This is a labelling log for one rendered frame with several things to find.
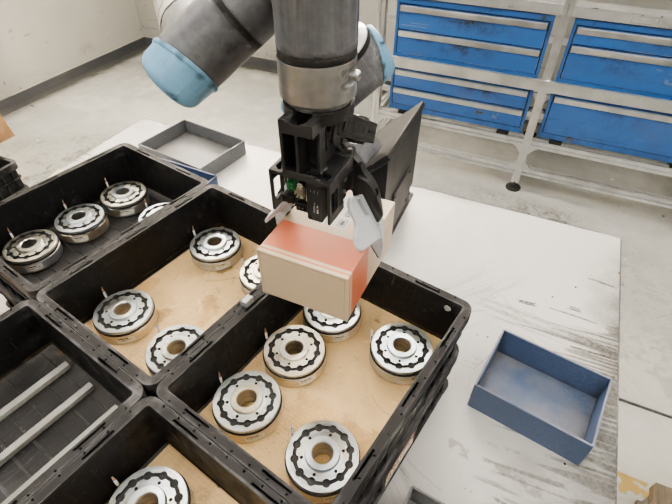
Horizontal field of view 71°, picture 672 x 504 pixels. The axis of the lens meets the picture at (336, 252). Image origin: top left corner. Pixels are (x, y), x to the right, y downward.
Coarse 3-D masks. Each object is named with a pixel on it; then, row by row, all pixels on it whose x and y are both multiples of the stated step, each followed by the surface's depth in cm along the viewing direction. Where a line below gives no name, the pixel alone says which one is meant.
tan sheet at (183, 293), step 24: (168, 264) 96; (192, 264) 96; (240, 264) 96; (144, 288) 91; (168, 288) 91; (192, 288) 91; (216, 288) 91; (240, 288) 91; (168, 312) 86; (192, 312) 86; (216, 312) 86; (144, 336) 82; (144, 360) 79
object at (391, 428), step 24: (384, 264) 81; (432, 288) 77; (240, 312) 73; (216, 336) 70; (456, 336) 71; (192, 360) 68; (432, 360) 67; (168, 384) 64; (408, 408) 61; (216, 432) 59; (384, 432) 59; (240, 456) 57; (264, 480) 55; (360, 480) 55
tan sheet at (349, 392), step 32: (384, 320) 85; (352, 352) 80; (320, 384) 75; (352, 384) 75; (384, 384) 75; (288, 416) 71; (320, 416) 71; (352, 416) 71; (384, 416) 71; (256, 448) 68; (288, 480) 64
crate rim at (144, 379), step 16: (224, 192) 97; (176, 208) 93; (256, 208) 93; (144, 224) 90; (128, 240) 86; (96, 256) 83; (80, 272) 80; (48, 288) 77; (256, 288) 77; (48, 304) 75; (240, 304) 75; (64, 320) 72; (224, 320) 72; (96, 336) 70; (208, 336) 70; (112, 352) 70; (192, 352) 68; (128, 368) 66; (144, 384) 64
